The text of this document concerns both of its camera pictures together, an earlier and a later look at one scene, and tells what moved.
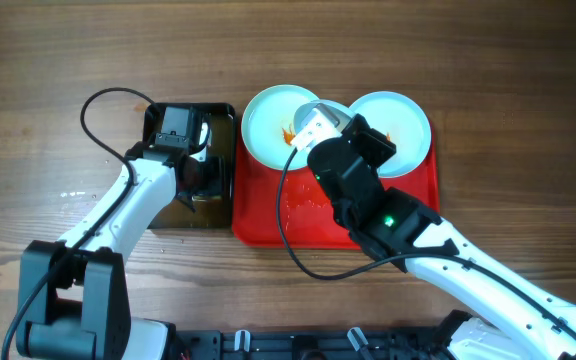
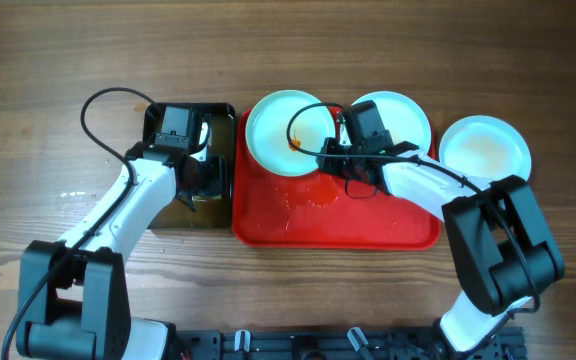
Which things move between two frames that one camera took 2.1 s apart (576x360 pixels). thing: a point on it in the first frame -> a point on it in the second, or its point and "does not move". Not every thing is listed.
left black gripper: x=213 y=182 does not move
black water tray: x=214 y=198 does not move
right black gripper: x=362 y=136 -> x=328 y=165
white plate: x=338 y=111 -> x=486 y=148
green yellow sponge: x=204 y=198 does not move
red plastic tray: x=306 y=213 does not move
